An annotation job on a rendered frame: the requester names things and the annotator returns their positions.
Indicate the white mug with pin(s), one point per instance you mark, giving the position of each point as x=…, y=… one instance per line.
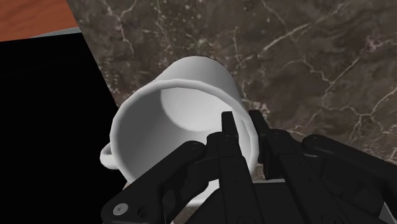
x=173, y=124

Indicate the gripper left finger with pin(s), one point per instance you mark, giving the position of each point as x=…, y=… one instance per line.
x=231, y=173

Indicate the black robot stand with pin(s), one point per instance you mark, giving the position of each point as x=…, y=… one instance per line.
x=46, y=124

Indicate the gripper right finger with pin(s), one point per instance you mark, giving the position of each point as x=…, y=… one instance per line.
x=310, y=173

